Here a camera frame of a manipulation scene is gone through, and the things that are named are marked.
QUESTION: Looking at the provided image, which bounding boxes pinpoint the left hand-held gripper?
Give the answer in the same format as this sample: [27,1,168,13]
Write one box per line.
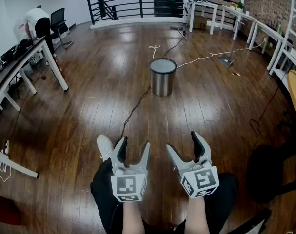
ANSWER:
[110,136,151,203]

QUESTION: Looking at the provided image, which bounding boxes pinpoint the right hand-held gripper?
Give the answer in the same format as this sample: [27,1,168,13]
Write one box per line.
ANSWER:
[166,130,220,200]

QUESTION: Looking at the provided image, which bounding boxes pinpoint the stainless steel trash can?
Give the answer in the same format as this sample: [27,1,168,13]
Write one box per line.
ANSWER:
[149,58,178,97]

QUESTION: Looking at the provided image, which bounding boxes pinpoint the person's left forearm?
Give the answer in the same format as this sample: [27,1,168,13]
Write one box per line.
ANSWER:
[121,199,146,234]

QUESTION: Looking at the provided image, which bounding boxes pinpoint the person's right forearm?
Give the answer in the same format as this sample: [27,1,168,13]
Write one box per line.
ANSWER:
[186,195,211,234]

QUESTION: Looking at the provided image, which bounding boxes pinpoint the person's left white shoe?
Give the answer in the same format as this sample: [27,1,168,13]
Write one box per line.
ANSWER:
[97,134,115,161]

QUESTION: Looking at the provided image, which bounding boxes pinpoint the person's left leg black trousers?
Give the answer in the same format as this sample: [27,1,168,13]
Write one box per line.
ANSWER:
[90,157,125,234]

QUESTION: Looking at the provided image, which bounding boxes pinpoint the person's leg black trousers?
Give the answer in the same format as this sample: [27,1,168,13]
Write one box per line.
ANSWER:
[90,157,125,234]
[203,172,239,234]

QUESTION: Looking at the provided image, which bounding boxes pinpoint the person's right leg black trousers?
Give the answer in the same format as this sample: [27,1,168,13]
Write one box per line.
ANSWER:
[203,172,239,234]

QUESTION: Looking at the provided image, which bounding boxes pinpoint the grey dustpan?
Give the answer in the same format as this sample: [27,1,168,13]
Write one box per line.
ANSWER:
[217,20,246,68]

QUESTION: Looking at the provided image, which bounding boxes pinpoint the broom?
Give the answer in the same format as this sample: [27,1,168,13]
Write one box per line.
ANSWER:
[170,25,188,41]

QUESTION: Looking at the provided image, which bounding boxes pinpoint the cardboard box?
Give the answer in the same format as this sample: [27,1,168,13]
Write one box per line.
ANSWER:
[192,15,208,30]

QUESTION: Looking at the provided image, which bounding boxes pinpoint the dark red object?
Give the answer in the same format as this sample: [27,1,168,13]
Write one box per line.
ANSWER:
[0,192,23,227]

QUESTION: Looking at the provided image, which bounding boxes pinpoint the plain white table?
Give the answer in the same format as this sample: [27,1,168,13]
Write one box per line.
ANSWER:
[248,20,285,71]

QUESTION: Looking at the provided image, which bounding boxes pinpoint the white table with plant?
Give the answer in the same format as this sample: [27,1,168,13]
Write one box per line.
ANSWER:
[220,5,257,41]

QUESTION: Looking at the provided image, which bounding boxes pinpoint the white-legged dark-top desk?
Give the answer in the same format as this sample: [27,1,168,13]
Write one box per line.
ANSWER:
[0,36,69,123]

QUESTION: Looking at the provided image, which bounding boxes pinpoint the black cabinet with green light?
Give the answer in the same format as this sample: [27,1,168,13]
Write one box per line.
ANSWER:
[153,0,185,18]

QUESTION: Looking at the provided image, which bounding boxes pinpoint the white table with electronics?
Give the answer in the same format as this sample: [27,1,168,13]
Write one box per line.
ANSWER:
[188,0,219,36]

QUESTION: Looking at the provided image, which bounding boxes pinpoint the black bag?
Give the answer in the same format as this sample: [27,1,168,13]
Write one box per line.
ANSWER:
[14,39,34,56]

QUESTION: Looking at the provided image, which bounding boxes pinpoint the black mesh office chair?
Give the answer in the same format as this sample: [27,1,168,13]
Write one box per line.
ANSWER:
[50,7,74,50]

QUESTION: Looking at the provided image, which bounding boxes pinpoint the black metal railing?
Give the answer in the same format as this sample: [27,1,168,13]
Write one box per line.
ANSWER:
[86,0,237,26]

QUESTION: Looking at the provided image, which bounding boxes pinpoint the white shelf unit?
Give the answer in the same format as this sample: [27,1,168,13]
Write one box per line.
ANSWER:
[267,0,296,82]

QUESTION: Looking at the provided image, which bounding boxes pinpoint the long black cable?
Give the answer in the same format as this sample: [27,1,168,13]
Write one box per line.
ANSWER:
[116,34,188,143]

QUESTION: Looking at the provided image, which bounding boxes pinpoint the thin black cable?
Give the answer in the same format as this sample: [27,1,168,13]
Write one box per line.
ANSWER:
[249,69,289,142]

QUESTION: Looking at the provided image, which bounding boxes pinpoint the long white cable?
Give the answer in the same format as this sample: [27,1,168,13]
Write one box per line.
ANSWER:
[148,38,267,69]

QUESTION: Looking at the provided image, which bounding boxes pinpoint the white metal frame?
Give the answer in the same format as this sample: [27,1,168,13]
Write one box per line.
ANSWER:
[0,145,39,179]

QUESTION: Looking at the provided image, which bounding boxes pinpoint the tangled white cable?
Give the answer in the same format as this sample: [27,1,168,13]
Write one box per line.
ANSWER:
[0,148,12,183]

